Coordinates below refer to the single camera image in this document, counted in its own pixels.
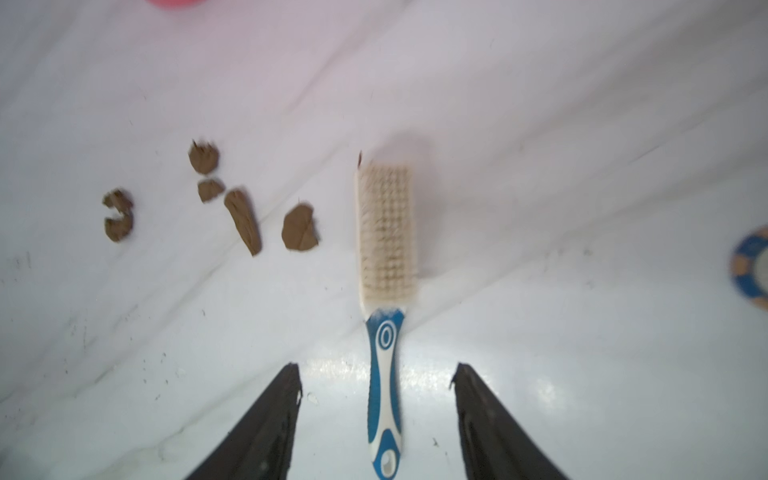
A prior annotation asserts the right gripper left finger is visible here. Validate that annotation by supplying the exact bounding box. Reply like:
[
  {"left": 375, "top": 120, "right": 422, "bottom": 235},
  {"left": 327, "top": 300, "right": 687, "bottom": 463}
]
[{"left": 187, "top": 363, "right": 302, "bottom": 480}]

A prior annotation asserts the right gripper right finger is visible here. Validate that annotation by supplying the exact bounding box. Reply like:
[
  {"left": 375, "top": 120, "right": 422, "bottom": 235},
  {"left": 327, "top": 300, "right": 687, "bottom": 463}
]
[{"left": 452, "top": 363, "right": 567, "bottom": 480}]

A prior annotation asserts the white blue brush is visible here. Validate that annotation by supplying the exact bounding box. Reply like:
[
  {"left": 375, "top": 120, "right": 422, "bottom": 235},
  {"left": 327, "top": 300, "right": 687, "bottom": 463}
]
[{"left": 355, "top": 163, "right": 417, "bottom": 479}]

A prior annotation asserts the pink plastic bucket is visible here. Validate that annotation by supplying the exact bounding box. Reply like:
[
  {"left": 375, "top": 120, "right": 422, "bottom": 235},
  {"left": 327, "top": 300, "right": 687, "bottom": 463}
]
[{"left": 148, "top": 0, "right": 205, "bottom": 9}]

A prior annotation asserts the blue orange poker chip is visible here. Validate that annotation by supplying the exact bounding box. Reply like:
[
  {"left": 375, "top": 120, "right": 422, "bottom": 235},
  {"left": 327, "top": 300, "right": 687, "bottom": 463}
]
[{"left": 729, "top": 225, "right": 767, "bottom": 311}]

